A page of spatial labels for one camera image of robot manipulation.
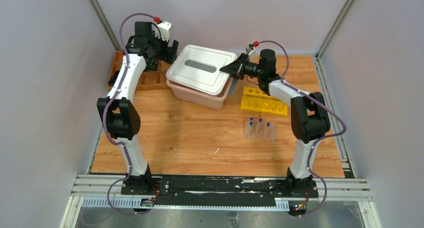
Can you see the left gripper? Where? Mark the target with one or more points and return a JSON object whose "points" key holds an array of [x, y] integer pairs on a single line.
{"points": [[170, 51]]}

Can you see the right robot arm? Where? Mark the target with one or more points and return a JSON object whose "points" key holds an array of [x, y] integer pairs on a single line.
{"points": [[308, 116]]}

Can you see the grey bin handle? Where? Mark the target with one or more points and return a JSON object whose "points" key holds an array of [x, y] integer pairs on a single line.
{"points": [[232, 86]]}

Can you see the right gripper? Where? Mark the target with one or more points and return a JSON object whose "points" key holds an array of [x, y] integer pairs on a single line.
{"points": [[237, 68]]}

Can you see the white plastic lid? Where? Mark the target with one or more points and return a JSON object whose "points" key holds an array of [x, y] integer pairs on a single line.
{"points": [[198, 68]]}

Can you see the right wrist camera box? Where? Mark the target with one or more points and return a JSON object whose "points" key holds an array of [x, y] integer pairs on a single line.
{"points": [[251, 50]]}

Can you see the dark fabric roll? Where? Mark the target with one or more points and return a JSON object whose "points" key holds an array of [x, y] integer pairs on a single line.
{"points": [[113, 78]]}

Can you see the wooden compartment tray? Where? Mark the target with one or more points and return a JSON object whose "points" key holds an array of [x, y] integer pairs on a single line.
{"points": [[149, 80]]}

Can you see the yellow test tube rack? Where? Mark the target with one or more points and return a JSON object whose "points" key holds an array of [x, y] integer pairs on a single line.
{"points": [[253, 99]]}

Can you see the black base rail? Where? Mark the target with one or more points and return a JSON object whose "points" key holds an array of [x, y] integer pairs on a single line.
{"points": [[219, 191]]}

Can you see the pink plastic bin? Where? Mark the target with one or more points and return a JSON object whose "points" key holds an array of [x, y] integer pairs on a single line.
{"points": [[200, 98]]}

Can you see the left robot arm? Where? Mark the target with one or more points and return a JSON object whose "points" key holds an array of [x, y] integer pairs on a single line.
{"points": [[120, 119]]}

